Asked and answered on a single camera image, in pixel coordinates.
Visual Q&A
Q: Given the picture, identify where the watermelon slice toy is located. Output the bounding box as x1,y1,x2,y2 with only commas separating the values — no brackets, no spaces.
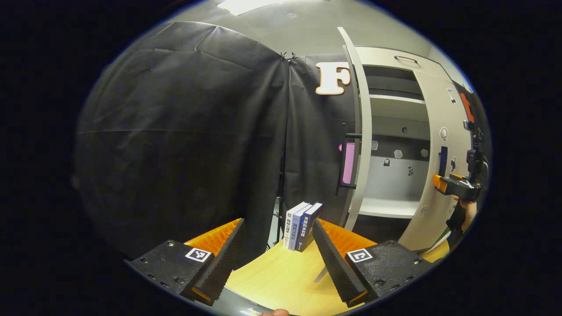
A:
421,228,452,255

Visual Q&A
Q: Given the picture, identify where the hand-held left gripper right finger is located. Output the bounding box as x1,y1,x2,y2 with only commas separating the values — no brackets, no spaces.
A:
312,218,433,308

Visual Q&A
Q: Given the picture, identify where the white cabinet shelf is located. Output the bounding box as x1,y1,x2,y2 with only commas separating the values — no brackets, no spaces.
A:
370,94,427,105
358,197,420,219

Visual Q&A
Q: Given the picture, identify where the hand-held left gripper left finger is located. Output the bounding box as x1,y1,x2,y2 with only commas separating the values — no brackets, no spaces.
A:
125,218,245,307

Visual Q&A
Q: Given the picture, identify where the light blue book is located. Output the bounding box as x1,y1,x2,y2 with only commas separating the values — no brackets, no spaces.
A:
289,204,313,252

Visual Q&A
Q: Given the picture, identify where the ceiling light panel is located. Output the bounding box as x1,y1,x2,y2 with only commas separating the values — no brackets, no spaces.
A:
216,0,308,17

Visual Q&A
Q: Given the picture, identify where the white book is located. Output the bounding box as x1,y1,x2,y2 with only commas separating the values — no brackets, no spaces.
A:
283,201,310,250

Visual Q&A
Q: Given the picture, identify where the white cabinet drawer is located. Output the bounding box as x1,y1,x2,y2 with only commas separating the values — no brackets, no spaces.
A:
353,47,445,73

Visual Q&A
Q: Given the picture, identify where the black tripod stand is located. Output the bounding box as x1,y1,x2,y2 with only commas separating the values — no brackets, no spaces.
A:
267,145,287,252

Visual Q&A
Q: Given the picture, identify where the white cabinet door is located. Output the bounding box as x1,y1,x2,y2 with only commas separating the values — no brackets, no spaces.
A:
397,70,476,252
337,26,373,232

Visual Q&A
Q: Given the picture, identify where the dark blue book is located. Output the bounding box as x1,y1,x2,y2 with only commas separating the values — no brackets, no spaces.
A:
295,202,324,253

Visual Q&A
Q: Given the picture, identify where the white cabinet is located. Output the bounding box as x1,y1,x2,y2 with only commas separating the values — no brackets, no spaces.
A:
342,46,476,253

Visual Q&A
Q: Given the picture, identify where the black backdrop cloth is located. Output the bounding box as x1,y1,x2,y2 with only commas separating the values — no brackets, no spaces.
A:
74,21,357,260

